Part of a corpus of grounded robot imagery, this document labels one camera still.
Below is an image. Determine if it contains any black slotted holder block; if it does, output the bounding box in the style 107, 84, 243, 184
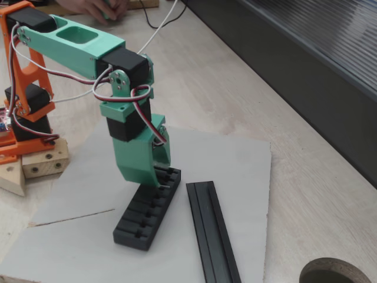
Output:
113, 166, 181, 252

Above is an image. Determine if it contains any base servo wire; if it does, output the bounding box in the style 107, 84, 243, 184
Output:
10, 113, 59, 146

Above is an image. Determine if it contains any grey chipboard panel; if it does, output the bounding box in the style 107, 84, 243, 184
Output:
0, 120, 272, 283

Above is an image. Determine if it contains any black aluminium rail profile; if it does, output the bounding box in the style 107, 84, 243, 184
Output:
186, 180, 242, 283

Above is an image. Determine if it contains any wooden robot base plank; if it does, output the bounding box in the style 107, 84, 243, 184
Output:
0, 138, 70, 197

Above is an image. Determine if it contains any white usb cable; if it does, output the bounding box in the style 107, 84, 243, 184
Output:
52, 0, 180, 103

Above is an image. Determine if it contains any person's hand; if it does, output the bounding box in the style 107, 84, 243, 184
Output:
55, 0, 130, 26

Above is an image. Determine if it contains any green leader arm handle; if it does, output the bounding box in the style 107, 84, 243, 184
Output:
101, 0, 114, 21

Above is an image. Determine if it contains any black cable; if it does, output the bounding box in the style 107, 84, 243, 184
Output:
138, 0, 188, 29

